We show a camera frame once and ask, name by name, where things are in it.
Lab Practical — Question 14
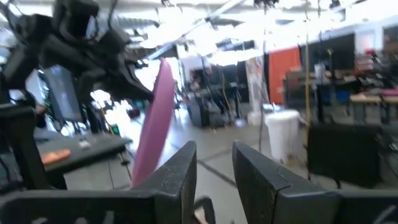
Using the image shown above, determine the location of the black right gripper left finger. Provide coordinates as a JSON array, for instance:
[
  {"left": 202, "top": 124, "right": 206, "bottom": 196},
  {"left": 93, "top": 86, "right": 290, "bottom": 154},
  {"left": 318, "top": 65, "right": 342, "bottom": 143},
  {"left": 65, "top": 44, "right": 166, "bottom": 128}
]
[{"left": 0, "top": 140, "right": 198, "bottom": 224}]

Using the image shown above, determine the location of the grey monitor screen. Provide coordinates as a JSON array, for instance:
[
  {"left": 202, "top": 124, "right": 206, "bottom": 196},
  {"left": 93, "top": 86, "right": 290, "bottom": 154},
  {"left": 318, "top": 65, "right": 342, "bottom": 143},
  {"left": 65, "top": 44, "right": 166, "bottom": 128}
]
[{"left": 43, "top": 65, "right": 84, "bottom": 123}]

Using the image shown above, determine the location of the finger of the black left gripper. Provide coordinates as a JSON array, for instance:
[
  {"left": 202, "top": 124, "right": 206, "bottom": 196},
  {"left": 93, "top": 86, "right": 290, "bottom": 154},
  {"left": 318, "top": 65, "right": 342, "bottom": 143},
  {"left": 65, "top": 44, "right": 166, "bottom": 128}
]
[{"left": 93, "top": 60, "right": 155, "bottom": 102}]

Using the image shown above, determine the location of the black cabinet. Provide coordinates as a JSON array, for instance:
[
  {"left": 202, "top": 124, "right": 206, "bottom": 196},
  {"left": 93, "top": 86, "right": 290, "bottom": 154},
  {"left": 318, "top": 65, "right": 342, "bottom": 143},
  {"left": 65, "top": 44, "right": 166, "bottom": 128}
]
[{"left": 307, "top": 122, "right": 384, "bottom": 188}]

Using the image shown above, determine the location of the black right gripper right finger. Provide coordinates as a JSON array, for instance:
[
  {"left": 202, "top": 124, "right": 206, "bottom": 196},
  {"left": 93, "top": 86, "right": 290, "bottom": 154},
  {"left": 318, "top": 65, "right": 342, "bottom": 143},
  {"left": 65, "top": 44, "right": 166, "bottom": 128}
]
[{"left": 232, "top": 140, "right": 398, "bottom": 224}]

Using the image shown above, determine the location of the printed banner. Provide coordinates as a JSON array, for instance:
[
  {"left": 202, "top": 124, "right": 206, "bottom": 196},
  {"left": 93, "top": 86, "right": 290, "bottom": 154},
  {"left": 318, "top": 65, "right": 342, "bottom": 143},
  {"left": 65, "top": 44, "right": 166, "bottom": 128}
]
[{"left": 244, "top": 57, "right": 270, "bottom": 113}]

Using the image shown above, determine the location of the orange panel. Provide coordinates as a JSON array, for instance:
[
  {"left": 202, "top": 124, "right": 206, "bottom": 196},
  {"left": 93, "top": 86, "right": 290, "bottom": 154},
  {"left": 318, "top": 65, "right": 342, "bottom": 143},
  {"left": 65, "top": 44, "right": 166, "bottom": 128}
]
[{"left": 268, "top": 46, "right": 302, "bottom": 106}]

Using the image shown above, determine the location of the flat orange object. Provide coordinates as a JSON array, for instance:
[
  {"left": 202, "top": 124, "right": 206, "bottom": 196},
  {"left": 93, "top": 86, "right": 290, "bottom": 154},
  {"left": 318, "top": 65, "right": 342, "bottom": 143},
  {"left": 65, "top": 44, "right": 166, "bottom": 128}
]
[{"left": 40, "top": 149, "right": 72, "bottom": 166}]

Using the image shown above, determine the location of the yellow pole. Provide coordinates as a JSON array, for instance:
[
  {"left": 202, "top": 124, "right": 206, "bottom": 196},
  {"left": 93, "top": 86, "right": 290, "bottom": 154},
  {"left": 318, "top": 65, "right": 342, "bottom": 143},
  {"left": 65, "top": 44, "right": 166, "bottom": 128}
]
[{"left": 303, "top": 30, "right": 312, "bottom": 147}]

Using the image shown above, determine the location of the black side table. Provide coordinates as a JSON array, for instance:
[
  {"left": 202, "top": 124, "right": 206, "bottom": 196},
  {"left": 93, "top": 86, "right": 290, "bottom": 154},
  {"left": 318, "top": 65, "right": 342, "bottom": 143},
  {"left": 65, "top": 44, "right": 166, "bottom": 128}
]
[{"left": 33, "top": 133, "right": 134, "bottom": 189}]

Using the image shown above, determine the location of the black equipment cart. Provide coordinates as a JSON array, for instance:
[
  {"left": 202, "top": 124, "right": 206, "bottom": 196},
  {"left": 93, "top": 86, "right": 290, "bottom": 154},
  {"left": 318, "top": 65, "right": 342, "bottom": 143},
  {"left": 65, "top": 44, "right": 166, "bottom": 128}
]
[{"left": 186, "top": 65, "right": 244, "bottom": 129}]

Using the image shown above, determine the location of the white bin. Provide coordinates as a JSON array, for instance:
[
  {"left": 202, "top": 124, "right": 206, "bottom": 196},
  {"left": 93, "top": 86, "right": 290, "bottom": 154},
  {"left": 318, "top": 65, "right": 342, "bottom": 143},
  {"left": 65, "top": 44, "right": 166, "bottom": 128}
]
[{"left": 265, "top": 110, "right": 302, "bottom": 163}]

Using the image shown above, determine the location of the dark purple plate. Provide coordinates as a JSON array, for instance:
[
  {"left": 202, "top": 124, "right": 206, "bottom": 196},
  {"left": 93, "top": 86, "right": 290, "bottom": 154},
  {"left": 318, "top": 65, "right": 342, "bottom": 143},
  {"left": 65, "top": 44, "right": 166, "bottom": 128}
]
[{"left": 131, "top": 57, "right": 177, "bottom": 189}]

